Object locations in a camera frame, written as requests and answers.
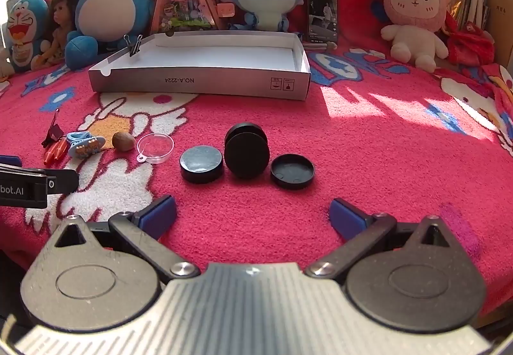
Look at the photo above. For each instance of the orange plastic toy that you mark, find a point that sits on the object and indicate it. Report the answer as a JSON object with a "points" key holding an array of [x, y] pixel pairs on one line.
{"points": [[56, 150]]}

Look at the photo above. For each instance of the smartphone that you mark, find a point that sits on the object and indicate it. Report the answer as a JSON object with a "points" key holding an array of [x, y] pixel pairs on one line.
{"points": [[322, 12]]}

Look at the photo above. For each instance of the red cloth bag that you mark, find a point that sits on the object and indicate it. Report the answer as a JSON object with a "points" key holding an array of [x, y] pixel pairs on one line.
{"points": [[469, 42]]}

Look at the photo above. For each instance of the brown cardboard carton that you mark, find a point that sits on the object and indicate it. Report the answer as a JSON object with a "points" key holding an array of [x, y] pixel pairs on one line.
{"points": [[501, 6]]}

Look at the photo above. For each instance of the small pink tag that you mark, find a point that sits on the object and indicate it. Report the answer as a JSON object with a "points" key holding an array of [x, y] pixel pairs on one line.
{"points": [[225, 10]]}

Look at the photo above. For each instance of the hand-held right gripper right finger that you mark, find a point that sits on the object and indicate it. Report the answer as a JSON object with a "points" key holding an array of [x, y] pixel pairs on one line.
{"points": [[344, 215]]}

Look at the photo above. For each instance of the clear plastic lid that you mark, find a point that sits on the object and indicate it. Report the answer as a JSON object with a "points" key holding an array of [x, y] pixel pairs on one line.
{"points": [[155, 146]]}

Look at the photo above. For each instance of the brown walnut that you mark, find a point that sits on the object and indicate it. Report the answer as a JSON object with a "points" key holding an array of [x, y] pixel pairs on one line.
{"points": [[120, 140]]}

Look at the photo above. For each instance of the blue cat plush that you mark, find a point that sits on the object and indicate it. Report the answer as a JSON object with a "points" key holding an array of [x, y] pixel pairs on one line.
{"points": [[24, 30]]}

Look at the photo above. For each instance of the brown-haired doll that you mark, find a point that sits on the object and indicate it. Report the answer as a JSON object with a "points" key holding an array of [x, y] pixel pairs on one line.
{"points": [[60, 26]]}

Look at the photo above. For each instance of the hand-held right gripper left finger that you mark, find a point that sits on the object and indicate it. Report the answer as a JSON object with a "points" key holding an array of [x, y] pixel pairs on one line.
{"points": [[160, 213]]}

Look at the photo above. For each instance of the red printed blanket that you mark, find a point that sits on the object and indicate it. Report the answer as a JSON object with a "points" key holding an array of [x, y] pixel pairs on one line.
{"points": [[360, 158]]}

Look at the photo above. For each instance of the round blue mouse plush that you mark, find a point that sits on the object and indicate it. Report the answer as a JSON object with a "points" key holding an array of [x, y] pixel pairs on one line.
{"points": [[108, 10]]}

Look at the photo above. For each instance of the black binder clip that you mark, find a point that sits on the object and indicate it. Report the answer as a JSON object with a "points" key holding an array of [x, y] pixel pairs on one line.
{"points": [[134, 44], [50, 134]]}

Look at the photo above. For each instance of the shallow grey cardboard box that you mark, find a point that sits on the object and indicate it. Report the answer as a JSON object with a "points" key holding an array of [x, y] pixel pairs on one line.
{"points": [[200, 76]]}

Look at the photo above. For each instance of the black round tin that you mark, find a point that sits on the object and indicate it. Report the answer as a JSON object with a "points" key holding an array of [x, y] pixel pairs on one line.
{"points": [[201, 164], [246, 156]]}

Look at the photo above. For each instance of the black round tin lid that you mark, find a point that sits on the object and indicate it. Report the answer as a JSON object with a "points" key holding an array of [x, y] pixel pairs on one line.
{"points": [[292, 170]]}

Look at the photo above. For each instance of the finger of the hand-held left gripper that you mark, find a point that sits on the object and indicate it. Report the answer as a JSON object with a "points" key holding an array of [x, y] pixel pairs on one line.
{"points": [[10, 160], [60, 180]]}

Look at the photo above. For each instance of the pink rabbit plush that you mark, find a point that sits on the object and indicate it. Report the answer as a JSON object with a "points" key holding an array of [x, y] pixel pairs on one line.
{"points": [[415, 6]]}

